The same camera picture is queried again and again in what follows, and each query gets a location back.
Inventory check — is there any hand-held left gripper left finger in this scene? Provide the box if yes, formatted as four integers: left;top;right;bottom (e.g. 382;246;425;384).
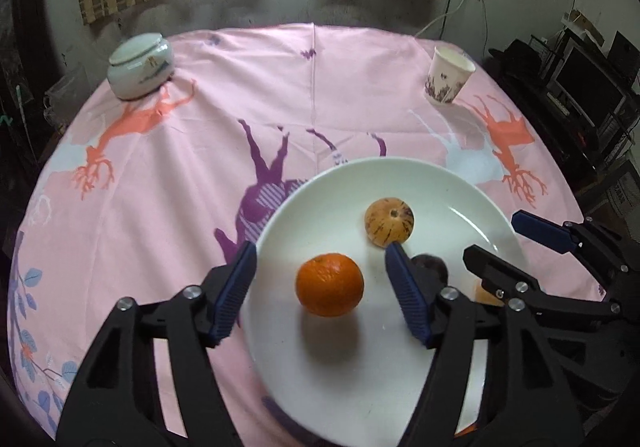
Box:
55;241;259;447

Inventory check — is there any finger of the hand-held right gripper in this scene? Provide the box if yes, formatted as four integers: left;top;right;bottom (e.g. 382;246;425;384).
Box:
511;209;633;300
463;246;624;329

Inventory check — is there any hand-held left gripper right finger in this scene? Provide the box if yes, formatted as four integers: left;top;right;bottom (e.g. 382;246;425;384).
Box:
384;242;587;447

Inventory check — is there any dark purple plum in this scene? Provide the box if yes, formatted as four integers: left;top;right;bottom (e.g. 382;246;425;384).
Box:
412;254;449;290

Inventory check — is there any orange tangerine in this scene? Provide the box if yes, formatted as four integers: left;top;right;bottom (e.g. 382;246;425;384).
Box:
295;253;365;318

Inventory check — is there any white oval plate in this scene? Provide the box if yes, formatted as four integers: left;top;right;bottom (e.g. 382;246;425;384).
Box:
241;157;526;447

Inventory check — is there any yellow speckled fruit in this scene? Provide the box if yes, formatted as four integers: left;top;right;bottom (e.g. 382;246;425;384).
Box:
364;197;415;248

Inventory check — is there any pink printed tablecloth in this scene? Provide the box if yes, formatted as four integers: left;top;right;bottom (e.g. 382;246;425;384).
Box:
7;22;608;443

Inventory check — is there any black computer monitor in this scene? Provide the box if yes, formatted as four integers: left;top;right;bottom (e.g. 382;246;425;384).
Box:
552;44;628;115

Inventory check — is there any printed paper cup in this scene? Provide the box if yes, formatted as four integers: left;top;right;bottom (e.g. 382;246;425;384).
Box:
424;46;477;106

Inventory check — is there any white ceramic lidded jar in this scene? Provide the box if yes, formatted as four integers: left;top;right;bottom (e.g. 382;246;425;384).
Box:
106;33;176;102

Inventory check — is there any white power cable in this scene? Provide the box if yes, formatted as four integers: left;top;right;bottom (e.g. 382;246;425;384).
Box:
414;0;473;38

